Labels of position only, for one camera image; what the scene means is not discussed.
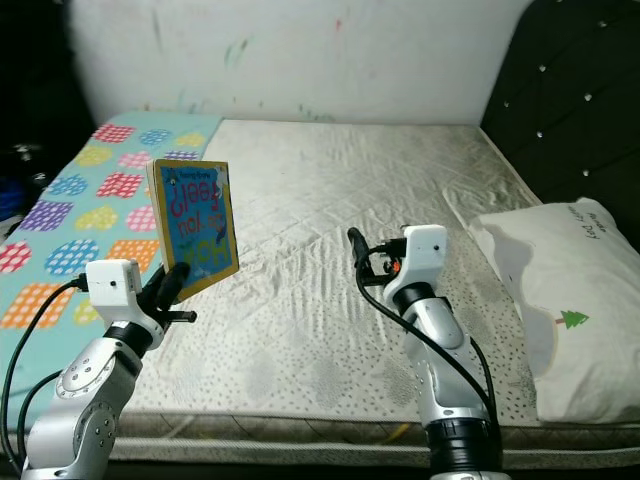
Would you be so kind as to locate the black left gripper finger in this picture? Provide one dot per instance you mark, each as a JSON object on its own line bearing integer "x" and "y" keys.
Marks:
{"x": 175, "y": 282}
{"x": 150, "y": 290}

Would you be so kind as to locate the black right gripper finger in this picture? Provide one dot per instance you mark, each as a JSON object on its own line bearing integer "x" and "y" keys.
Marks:
{"x": 358, "y": 247}

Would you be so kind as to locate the blue yellow children's book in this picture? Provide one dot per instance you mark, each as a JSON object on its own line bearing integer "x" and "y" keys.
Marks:
{"x": 195, "y": 220}

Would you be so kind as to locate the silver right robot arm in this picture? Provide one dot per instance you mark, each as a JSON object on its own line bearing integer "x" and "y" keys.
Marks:
{"x": 435, "y": 340}

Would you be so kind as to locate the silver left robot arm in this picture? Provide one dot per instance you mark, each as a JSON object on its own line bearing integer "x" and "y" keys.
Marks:
{"x": 90, "y": 400}

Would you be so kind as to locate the grey quilted mattress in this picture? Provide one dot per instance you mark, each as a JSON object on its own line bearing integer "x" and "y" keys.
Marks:
{"x": 340, "y": 200}

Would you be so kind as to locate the teal blanket with colourful shapes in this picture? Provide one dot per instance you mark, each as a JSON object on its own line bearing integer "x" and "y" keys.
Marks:
{"x": 80, "y": 210}

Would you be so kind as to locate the blue bag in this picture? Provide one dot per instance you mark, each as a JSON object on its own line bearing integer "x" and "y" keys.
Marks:
{"x": 8, "y": 205}

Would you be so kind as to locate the black tufted headboard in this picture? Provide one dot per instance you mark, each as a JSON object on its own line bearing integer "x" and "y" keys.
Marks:
{"x": 570, "y": 100}

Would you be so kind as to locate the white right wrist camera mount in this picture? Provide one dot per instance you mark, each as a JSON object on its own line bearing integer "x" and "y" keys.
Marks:
{"x": 423, "y": 252}

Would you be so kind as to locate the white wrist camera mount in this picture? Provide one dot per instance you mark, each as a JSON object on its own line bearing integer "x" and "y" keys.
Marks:
{"x": 112, "y": 285}
{"x": 423, "y": 252}

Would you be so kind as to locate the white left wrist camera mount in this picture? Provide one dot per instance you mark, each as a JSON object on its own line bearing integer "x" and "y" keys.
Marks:
{"x": 112, "y": 285}

